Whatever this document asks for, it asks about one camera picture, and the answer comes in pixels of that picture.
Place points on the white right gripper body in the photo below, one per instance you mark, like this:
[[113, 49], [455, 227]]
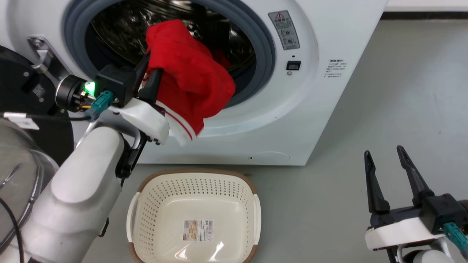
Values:
[[398, 228]]

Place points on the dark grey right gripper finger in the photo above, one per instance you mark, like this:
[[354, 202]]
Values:
[[413, 179], [374, 190]]

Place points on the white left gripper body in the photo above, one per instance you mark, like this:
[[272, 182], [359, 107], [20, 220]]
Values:
[[148, 117]]

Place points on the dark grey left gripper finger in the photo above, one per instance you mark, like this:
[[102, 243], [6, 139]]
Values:
[[139, 75], [153, 87]]

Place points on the red garment with white hem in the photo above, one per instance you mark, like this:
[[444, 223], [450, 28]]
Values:
[[190, 73]]

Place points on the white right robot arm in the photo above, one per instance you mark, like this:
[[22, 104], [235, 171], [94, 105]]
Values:
[[427, 255]]

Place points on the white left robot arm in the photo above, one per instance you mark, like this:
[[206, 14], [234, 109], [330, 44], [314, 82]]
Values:
[[84, 182]]

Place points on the cream perforated laundry basket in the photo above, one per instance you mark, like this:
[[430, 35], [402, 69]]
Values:
[[197, 204]]

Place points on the white front-load washing machine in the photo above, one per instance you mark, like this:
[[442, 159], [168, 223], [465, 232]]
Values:
[[310, 109]]

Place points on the printed basket label sticker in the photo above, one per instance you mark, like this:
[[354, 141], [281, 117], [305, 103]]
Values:
[[198, 230]]

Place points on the steel washer drum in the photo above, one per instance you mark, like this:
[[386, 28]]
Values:
[[120, 25]]

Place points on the black cylindrical left wrist motor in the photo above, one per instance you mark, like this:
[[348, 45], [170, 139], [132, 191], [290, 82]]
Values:
[[69, 93]]

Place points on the metal door hinge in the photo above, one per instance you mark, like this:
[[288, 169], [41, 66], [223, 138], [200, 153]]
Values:
[[43, 56]]

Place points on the grey rubber door gasket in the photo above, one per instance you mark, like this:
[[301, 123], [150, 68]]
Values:
[[264, 44]]

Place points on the round black washer door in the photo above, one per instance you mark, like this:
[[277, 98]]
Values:
[[14, 80]]

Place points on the grey warning sticker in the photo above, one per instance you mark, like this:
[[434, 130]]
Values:
[[284, 31]]

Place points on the black baseboard strip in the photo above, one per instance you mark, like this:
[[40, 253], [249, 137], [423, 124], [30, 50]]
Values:
[[424, 15]]

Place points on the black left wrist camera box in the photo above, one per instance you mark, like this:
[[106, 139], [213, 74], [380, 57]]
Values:
[[115, 82]]

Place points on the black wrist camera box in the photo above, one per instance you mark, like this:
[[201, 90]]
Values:
[[444, 212], [115, 82]]

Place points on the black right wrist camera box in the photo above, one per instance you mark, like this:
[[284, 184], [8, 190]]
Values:
[[444, 212]]

